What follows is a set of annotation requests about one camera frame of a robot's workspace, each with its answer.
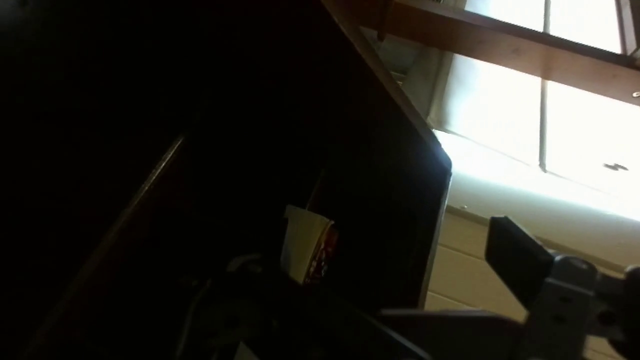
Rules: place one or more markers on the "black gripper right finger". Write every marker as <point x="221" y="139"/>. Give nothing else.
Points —
<point x="561" y="292"/>

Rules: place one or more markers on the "bright window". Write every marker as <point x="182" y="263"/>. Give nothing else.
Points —
<point x="572" y="16"/>

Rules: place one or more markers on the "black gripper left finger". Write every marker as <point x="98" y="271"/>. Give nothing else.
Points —
<point x="266" y="321"/>

